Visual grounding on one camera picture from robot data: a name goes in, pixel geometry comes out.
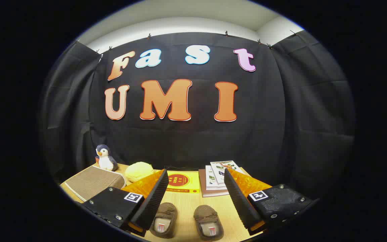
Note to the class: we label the thick brown book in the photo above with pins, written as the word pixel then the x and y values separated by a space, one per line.
pixel 203 190

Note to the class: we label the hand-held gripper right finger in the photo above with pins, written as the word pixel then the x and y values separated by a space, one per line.
pixel 239 201

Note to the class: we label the penguin plush toy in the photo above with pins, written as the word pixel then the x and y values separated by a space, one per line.
pixel 106 161

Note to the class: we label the brown fuzzy shoe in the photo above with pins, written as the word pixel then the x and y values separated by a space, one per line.
pixel 205 213
pixel 168 211

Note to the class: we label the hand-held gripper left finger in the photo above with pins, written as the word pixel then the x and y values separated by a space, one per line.
pixel 153 201

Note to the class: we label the white book with illustrated cover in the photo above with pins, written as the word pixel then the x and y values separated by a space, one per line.
pixel 221 168

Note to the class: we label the yellow bun-shaped plush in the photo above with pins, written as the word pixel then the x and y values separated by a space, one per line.
pixel 138 171

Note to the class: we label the yellow book with red circle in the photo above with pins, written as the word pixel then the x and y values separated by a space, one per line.
pixel 180 179

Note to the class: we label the brown fabric storage box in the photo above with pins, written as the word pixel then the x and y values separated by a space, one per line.
pixel 92 183

